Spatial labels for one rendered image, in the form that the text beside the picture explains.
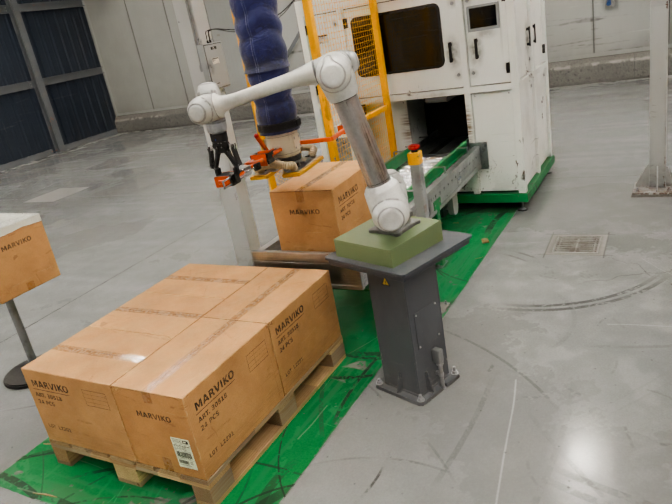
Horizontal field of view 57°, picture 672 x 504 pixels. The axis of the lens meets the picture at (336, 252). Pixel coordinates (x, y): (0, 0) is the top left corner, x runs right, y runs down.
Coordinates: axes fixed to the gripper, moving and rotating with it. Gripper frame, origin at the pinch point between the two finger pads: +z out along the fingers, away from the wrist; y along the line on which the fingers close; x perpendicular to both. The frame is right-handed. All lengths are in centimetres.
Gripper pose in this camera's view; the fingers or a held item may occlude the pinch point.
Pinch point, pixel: (228, 177)
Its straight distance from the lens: 282.7
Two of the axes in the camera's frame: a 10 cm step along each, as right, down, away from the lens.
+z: 1.7, 9.2, 3.5
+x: -3.5, 3.9, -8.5
